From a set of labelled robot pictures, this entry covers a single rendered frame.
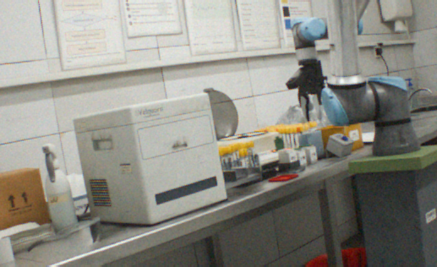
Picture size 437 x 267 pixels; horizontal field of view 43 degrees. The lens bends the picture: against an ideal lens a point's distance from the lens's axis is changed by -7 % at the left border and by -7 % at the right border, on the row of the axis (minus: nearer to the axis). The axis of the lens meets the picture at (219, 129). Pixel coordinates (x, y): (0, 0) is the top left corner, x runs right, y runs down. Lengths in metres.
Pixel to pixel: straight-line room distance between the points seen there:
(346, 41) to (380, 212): 0.51
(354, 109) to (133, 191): 0.66
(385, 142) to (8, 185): 1.07
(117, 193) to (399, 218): 0.80
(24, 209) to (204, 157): 0.52
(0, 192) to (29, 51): 0.61
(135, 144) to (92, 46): 0.80
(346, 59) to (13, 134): 1.08
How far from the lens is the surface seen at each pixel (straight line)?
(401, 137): 1.73
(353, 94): 1.67
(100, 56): 2.17
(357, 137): 2.26
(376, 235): 1.78
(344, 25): 1.65
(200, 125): 1.57
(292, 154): 1.93
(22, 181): 1.62
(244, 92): 2.68
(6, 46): 2.00
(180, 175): 1.51
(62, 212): 1.55
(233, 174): 1.68
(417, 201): 1.69
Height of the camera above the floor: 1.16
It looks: 3 degrees down
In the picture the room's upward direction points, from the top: 10 degrees counter-clockwise
